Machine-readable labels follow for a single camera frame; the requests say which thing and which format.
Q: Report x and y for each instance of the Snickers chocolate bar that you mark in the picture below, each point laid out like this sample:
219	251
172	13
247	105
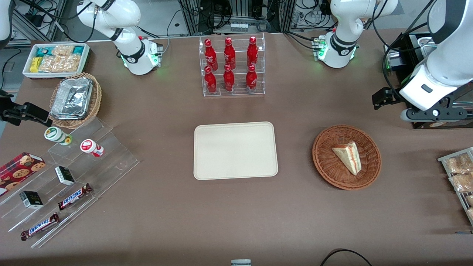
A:
40	226
74	197

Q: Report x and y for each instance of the yellow snack packet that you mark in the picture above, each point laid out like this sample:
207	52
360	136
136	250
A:
35	64

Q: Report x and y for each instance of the green lid yogurt cup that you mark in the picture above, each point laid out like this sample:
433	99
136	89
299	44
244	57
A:
54	134

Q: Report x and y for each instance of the beige plastic serving tray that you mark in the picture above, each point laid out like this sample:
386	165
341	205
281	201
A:
234	151

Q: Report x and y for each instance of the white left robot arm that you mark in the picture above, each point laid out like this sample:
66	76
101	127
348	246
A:
342	22

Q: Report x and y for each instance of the clear bag of fried snacks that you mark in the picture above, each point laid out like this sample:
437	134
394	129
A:
470	200
462	182
458	164

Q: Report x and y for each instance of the clear acrylic stepped display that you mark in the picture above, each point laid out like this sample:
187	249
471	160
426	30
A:
111	159

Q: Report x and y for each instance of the white rectangular snack bin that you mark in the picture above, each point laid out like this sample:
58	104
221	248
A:
87	59

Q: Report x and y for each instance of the red lid yogurt cup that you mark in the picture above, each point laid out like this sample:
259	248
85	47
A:
88	146

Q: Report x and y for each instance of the large clear bag of crackers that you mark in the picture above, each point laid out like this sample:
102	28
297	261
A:
59	63

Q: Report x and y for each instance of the small black carton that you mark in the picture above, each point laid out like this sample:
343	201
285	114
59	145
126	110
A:
65	175
31	199

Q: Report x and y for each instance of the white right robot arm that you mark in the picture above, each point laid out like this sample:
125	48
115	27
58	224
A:
125	14

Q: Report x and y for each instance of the light wicker basket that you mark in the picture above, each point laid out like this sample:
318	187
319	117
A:
97	99

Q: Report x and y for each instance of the triangular sandwich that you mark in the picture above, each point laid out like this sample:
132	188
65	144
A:
349	157

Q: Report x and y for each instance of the brown round wicker basket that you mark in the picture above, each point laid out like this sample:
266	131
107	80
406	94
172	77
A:
329	170

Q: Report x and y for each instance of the red chocolate cookie box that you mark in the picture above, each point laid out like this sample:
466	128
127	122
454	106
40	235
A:
18	170

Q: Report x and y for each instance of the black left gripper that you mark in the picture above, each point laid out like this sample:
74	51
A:
392	95

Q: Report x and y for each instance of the stacked aluminium foil containers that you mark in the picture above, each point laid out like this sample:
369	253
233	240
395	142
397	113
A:
72	98

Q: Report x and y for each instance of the teal snack packet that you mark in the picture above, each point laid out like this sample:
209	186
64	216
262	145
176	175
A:
79	50
43	51

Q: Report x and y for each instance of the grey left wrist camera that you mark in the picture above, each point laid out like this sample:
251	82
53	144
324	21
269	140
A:
425	116

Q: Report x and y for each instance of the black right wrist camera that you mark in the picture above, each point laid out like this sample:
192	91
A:
5	115

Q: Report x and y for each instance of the black hot food display case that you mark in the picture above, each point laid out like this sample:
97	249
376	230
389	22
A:
410	48

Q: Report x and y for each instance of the red cola bottle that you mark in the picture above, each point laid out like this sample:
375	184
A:
210	55
210	82
251	80
252	53
228	80
229	55

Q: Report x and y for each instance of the grey device at table edge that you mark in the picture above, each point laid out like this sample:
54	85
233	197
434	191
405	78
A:
241	262

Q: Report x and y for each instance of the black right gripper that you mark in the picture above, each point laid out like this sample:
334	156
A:
8	113

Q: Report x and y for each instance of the white power strip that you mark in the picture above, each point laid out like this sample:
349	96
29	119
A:
239	27

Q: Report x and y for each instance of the clear acrylic bottle rack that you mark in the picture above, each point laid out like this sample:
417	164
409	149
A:
240	92

